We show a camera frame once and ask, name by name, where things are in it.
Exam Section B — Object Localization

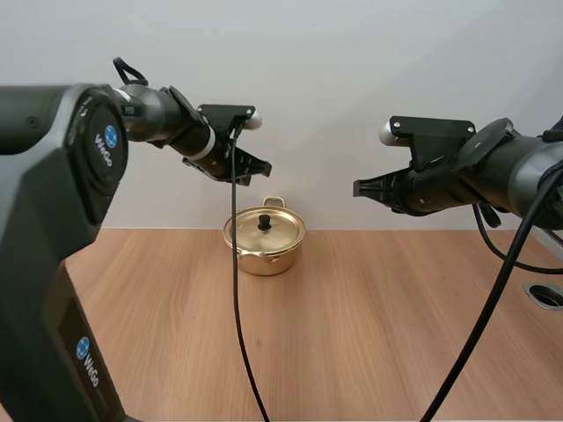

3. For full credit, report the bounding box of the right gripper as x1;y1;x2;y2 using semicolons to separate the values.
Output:
352;165;481;217

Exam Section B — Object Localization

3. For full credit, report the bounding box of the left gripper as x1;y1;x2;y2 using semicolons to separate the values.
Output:
181;129;273;188

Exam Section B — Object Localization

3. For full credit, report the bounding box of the gold lid with black knob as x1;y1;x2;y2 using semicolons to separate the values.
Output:
223;205;307;257

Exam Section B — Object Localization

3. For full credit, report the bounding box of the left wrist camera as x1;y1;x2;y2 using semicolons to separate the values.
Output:
195;103;264;138

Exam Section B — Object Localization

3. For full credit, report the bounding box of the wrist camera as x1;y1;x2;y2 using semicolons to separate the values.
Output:
378;115;478;171
195;103;264;138

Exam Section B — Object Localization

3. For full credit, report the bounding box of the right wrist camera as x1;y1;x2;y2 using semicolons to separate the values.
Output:
378;115;478;171

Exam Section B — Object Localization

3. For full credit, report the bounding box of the gold pot with two handles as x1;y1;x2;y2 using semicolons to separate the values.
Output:
223;196;307;277

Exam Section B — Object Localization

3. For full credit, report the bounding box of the black cable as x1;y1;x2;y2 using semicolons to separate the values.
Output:
112;56;149;87
229;121;271;422
419;160;563;422
472;202;563;276

